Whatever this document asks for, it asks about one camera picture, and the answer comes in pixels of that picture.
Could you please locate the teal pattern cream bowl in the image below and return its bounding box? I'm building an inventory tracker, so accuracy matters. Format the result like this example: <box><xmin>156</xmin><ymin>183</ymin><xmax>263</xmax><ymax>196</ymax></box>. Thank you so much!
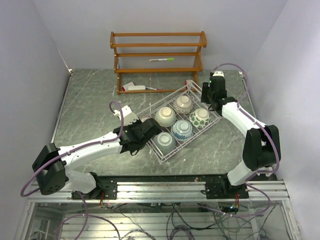
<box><xmin>154</xmin><ymin>106</ymin><xmax>177</xmax><ymax>128</ymax></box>

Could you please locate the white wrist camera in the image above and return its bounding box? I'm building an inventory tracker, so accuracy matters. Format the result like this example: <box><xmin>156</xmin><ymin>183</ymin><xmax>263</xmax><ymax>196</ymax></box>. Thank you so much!
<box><xmin>121</xmin><ymin>105</ymin><xmax>139</xmax><ymax>126</ymax></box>
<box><xmin>210</xmin><ymin>71</ymin><xmax>225</xmax><ymax>78</ymax></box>

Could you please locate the wooden shelf rack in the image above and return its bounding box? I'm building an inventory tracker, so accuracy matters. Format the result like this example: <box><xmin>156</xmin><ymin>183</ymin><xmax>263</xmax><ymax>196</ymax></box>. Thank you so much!
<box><xmin>109</xmin><ymin>31</ymin><xmax>207</xmax><ymax>95</ymax></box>

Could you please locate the red tipped pen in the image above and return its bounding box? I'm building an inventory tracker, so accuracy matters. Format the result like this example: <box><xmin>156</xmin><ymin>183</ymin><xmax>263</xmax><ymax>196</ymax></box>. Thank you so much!
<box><xmin>145</xmin><ymin>86</ymin><xmax>161</xmax><ymax>91</ymax></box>

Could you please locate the blue floral white bowl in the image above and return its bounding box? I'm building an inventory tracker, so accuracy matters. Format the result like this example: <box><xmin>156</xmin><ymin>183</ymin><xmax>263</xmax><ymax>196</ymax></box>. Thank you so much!
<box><xmin>170</xmin><ymin>120</ymin><xmax>194</xmax><ymax>142</ymax></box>

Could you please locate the green capped marker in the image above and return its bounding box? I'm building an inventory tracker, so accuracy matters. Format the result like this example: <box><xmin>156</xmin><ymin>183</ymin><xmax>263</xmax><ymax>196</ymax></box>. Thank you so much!
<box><xmin>149</xmin><ymin>57</ymin><xmax>174</xmax><ymax>62</ymax></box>

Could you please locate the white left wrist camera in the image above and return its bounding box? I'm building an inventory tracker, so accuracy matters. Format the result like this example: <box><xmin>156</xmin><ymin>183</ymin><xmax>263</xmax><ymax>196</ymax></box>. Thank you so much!
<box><xmin>121</xmin><ymin>105</ymin><xmax>139</xmax><ymax>126</ymax></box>

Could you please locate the purple pattern cream bowl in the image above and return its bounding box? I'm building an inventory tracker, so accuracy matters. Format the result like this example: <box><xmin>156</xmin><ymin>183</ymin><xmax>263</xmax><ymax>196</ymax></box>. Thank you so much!
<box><xmin>173</xmin><ymin>95</ymin><xmax>193</xmax><ymax>114</ymax></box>

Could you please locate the blue dotted bowl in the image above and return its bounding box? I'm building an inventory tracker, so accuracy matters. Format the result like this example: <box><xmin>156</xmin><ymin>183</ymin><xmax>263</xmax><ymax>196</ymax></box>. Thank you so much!
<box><xmin>153</xmin><ymin>132</ymin><xmax>176</xmax><ymax>156</ymax></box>

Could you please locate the white rectangular eraser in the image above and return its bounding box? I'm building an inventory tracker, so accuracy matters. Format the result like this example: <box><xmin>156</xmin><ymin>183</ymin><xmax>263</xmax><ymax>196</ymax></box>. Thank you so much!
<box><xmin>128</xmin><ymin>85</ymin><xmax>146</xmax><ymax>91</ymax></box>

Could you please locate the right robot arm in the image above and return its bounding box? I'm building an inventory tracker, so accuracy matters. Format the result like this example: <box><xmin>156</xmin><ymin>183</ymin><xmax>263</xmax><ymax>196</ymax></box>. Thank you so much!
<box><xmin>201</xmin><ymin>75</ymin><xmax>281</xmax><ymax>198</ymax></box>

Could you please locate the red white card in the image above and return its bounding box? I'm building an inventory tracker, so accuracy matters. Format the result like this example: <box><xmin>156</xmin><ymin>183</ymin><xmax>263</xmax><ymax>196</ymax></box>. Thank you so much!
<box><xmin>121</xmin><ymin>81</ymin><xmax>135</xmax><ymax>91</ymax></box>

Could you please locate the red white small box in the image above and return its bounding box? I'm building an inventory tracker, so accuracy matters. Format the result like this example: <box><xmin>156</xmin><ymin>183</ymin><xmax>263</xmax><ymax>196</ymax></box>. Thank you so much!
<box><xmin>184</xmin><ymin>79</ymin><xmax>194</xmax><ymax>90</ymax></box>

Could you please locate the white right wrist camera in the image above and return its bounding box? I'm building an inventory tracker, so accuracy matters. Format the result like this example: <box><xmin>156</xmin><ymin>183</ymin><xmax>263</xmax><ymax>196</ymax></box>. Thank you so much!
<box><xmin>210</xmin><ymin>71</ymin><xmax>225</xmax><ymax>78</ymax></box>

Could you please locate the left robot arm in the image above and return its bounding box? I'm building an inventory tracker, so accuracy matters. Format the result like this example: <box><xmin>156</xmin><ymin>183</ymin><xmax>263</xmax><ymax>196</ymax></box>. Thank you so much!
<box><xmin>32</xmin><ymin>118</ymin><xmax>161</xmax><ymax>199</ymax></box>

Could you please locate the aluminium mounting rail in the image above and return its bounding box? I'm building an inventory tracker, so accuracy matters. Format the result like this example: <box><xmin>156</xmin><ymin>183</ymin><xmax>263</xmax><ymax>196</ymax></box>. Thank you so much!
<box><xmin>24</xmin><ymin>179</ymin><xmax>291</xmax><ymax>203</ymax></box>

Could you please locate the white wire dish rack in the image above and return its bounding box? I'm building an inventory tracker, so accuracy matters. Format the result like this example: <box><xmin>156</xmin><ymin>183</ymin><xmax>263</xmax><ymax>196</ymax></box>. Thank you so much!
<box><xmin>137</xmin><ymin>81</ymin><xmax>221</xmax><ymax>164</ymax></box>

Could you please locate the green leaf pattern bowl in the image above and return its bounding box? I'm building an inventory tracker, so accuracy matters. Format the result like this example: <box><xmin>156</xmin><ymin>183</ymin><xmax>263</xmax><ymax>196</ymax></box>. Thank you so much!
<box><xmin>189</xmin><ymin>108</ymin><xmax>213</xmax><ymax>129</ymax></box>

